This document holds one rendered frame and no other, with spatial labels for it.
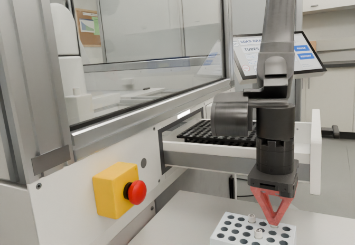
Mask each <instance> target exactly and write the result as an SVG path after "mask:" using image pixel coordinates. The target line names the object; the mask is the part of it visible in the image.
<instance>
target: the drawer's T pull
mask: <svg viewBox="0 0 355 245"><path fill-rule="evenodd" d="M321 135H331V136H332V135H333V138H334V139H339V138H340V133H339V129H338V126H337V125H332V128H329V127H321Z"/></svg>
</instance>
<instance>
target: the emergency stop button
mask: <svg viewBox="0 0 355 245"><path fill-rule="evenodd" d="M146 193H147V188H146V185H145V183H144V182H143V181H141V180H136V181H134V182H133V183H132V184H131V186H130V187H129V189H128V198H129V201H130V203H131V204H134V205H139V204H141V203H142V202H143V201H144V199H145V197H146Z"/></svg>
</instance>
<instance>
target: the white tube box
mask: <svg viewBox="0 0 355 245"><path fill-rule="evenodd" d="M255 219H256V221H255V223H254V224H251V223H249V222H248V216H245V215H241V214H235V213H230V212H225V213H224V215H223V217H222V218H221V220H220V222H219V223H218V225H217V227H216V228H215V230H214V232H213V234H212V235H211V237H210V245H296V226H294V225H290V224H285V223H279V225H278V228H277V229H273V228H271V226H270V224H269V223H268V221H267V220H264V219H259V218H255ZM255 229H261V230H262V233H263V236H262V239H261V240H257V239H255V236H254V230H255Z"/></svg>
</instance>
